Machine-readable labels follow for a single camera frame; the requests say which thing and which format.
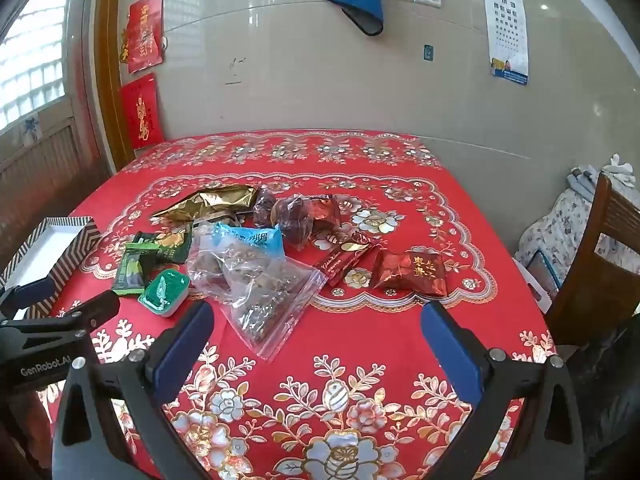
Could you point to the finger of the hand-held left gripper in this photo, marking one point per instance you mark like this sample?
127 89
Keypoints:
95 310
30 291

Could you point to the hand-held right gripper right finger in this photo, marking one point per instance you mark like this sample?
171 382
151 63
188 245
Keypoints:
450 350

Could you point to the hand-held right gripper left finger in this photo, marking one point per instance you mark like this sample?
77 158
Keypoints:
185 350

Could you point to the bright green snack packet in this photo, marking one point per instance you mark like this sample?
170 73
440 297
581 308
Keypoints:
131 272

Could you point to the striped cardboard box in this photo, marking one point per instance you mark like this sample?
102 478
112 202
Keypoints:
75 255

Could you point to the green jelly cup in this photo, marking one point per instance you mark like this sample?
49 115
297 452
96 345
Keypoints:
162 290

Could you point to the red packet with gold print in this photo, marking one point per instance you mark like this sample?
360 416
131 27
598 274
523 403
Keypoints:
410 272

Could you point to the clear zip bag of nuts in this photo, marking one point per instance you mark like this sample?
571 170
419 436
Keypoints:
270 305

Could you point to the dark green snack packet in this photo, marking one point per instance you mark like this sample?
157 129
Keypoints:
172 247

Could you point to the blue and white snack packet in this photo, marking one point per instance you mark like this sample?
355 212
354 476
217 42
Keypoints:
250 240

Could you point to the slim dark red packet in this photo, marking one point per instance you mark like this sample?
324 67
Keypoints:
345 260

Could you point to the gold foil snack packet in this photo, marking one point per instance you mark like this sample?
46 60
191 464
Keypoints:
210 202

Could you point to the brown date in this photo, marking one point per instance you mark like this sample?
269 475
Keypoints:
263 207
295 220

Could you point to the red clear candy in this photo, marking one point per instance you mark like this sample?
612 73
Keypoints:
325 212

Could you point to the red floral tablecloth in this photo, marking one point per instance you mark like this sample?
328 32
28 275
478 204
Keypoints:
350 335

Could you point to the metal door with glass blocks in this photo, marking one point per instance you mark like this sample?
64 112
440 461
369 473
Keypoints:
45 175

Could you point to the blue and white door sticker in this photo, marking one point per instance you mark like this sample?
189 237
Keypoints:
30 128

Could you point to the floral cloth cover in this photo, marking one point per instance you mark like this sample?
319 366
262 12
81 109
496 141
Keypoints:
565 220

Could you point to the wooden chair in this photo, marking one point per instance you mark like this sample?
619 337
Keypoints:
600 260

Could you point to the red poster with gold figure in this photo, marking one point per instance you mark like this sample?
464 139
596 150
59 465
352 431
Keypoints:
142 110

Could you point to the white crumpled cloth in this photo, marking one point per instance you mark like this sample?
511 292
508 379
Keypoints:
617 167

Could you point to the eye chart poster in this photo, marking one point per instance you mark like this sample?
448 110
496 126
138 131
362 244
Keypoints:
505 20

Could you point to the wooden door frame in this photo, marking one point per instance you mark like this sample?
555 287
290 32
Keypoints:
107 85

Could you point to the red wall poster with text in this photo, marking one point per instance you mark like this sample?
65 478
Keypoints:
145 35

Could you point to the small blue wall sticker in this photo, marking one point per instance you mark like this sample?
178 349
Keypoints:
428 52

